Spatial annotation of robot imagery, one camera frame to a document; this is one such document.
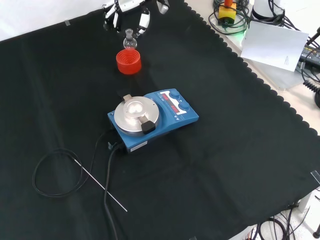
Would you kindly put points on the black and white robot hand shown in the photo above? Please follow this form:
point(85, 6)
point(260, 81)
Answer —
point(130, 4)

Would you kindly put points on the clear glass round-bottom flask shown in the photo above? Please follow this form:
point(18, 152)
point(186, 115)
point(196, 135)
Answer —
point(130, 43)

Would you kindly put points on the thin metal probe rod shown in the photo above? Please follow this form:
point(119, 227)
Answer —
point(100, 184)

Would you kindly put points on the blue-base heater with steel plate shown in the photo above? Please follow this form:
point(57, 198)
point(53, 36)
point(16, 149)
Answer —
point(175, 117)

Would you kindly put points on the clear tape strip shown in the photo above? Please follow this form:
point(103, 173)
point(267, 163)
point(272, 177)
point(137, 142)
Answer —
point(315, 176)
point(193, 238)
point(67, 22)

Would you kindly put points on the pale white board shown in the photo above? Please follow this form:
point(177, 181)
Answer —
point(272, 45)

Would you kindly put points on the yellow stop button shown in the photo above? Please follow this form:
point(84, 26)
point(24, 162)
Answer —
point(227, 15)

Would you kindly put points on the black bench cloth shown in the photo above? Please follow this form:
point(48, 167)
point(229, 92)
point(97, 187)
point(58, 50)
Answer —
point(200, 162)

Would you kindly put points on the black power adapter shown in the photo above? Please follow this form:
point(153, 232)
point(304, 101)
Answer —
point(311, 55)

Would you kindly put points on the red ribbed flask stand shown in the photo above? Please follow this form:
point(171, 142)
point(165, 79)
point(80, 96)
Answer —
point(128, 68)

